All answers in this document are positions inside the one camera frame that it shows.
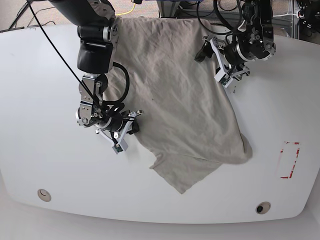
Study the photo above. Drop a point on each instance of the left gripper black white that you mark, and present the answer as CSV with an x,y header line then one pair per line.
x,y
217,46

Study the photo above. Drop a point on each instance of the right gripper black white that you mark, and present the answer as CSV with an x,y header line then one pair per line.
x,y
119,126

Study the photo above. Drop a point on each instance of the beige grey t-shirt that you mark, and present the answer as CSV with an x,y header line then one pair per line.
x,y
188,121

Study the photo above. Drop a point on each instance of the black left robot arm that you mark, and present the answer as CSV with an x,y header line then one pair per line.
x,y
234,48

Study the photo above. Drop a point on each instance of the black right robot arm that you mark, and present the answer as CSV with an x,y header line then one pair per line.
x,y
97,28

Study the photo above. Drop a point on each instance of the left round table grommet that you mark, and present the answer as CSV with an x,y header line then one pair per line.
x,y
44,195

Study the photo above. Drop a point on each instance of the round table grommet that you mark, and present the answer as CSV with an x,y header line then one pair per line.
x,y
44,195
263,208

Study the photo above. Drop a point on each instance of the red tape rectangle marking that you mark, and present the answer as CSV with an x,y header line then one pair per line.
x,y
287,160

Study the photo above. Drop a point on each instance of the right round table grommet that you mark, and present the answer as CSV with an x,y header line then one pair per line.
x,y
263,208

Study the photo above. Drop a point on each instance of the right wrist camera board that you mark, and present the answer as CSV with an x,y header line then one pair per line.
x,y
120,147

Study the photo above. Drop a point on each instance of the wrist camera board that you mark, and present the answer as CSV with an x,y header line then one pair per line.
x,y
120,147
223,78

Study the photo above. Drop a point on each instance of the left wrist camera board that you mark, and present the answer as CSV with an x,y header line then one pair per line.
x,y
223,78

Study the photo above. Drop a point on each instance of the aluminium frame rail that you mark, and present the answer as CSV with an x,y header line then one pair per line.
x,y
279,14

